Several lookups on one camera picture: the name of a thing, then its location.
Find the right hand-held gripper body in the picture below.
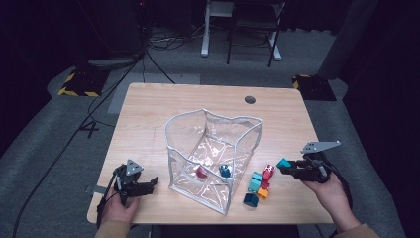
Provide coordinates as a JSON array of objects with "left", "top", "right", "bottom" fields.
[{"left": 300, "top": 140, "right": 342, "bottom": 184}]

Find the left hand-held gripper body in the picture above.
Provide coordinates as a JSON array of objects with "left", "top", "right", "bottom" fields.
[{"left": 113, "top": 159, "right": 145, "bottom": 206}]

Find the light teal toy block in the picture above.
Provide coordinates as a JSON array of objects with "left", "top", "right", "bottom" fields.
[{"left": 247, "top": 178, "right": 263, "bottom": 193}]

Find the clear plastic storage bag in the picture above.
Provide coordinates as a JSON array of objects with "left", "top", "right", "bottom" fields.
[{"left": 163, "top": 108, "right": 264, "bottom": 216}]

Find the person's right hand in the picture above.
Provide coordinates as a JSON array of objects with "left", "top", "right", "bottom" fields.
[{"left": 301, "top": 172, "right": 353, "bottom": 220}]

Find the person's left hand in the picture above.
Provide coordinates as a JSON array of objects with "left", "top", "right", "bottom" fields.
[{"left": 100, "top": 195, "right": 142, "bottom": 226}]

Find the dark blue toy block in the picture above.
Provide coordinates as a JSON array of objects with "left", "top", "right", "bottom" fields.
[{"left": 243, "top": 192, "right": 260, "bottom": 209}]

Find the black yellow striped stand base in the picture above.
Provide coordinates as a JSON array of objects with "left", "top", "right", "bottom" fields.
[
  {"left": 57, "top": 67, "right": 110, "bottom": 98},
  {"left": 291, "top": 73, "right": 337, "bottom": 102}
]

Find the grey flat stand base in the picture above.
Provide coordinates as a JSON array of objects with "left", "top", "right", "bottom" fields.
[{"left": 87, "top": 58, "right": 139, "bottom": 69}]

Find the white desk leg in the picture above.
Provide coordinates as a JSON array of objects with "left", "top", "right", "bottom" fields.
[
  {"left": 267, "top": 3, "right": 286, "bottom": 61},
  {"left": 200, "top": 0, "right": 236, "bottom": 58}
]

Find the grey curtain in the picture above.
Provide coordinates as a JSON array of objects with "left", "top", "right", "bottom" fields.
[{"left": 317, "top": 0, "right": 380, "bottom": 80}]

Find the dark equipment cabinet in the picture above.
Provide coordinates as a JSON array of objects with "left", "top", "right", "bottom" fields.
[{"left": 74, "top": 0, "right": 154, "bottom": 60}]

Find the right hand-held gripper cable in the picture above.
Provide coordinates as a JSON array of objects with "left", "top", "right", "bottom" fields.
[{"left": 318, "top": 152, "right": 355, "bottom": 212}]

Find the hand-held gripper cable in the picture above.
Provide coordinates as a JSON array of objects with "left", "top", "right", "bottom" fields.
[
  {"left": 318, "top": 152, "right": 355, "bottom": 212},
  {"left": 95, "top": 168, "right": 118, "bottom": 229}
]

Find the left hand-held gripper cable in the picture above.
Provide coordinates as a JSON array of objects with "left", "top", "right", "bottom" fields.
[{"left": 95, "top": 168, "right": 118, "bottom": 229}]

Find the long black floor cable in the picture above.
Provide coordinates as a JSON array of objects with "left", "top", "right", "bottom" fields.
[{"left": 11, "top": 49, "right": 148, "bottom": 238}]

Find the tangle of floor cables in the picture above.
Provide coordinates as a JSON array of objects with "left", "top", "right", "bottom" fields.
[{"left": 147, "top": 24, "right": 207, "bottom": 52}]

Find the black metal chair frame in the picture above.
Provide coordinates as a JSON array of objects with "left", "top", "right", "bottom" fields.
[{"left": 226, "top": 0, "right": 286, "bottom": 68}]

